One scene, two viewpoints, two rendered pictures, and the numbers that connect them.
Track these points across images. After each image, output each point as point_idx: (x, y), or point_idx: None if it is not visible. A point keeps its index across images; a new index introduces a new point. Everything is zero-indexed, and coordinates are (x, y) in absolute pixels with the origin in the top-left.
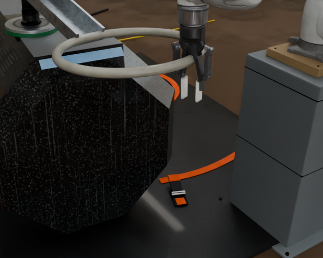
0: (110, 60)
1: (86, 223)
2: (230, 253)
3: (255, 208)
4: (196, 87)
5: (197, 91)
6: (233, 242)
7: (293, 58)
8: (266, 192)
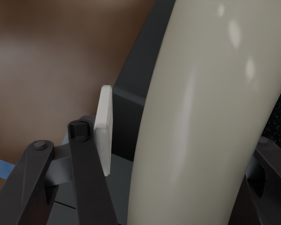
0: None
1: None
2: (120, 102)
3: (121, 167)
4: (106, 110)
5: (101, 102)
6: (125, 117)
7: None
8: (106, 180)
